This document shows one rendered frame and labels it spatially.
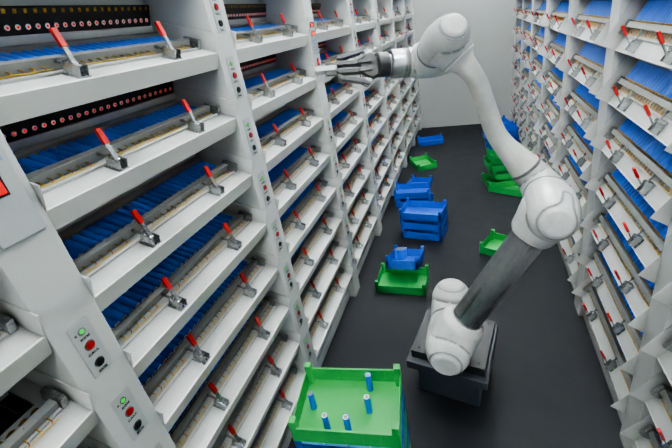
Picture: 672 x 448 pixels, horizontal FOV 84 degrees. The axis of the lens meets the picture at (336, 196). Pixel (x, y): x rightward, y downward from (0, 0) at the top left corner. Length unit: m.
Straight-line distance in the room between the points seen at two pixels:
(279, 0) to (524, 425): 2.01
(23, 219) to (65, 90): 0.24
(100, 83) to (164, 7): 0.45
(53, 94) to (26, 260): 0.29
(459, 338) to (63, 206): 1.17
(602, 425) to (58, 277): 1.80
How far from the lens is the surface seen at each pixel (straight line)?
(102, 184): 0.86
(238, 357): 1.38
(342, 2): 2.48
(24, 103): 0.81
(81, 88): 0.87
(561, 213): 1.12
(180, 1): 1.24
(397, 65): 1.22
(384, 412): 1.24
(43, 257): 0.80
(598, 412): 1.94
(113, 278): 0.90
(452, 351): 1.39
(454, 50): 1.09
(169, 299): 1.05
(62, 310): 0.84
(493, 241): 2.77
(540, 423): 1.85
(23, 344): 0.83
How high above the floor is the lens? 1.50
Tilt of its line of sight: 24 degrees down
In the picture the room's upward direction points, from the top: 10 degrees counter-clockwise
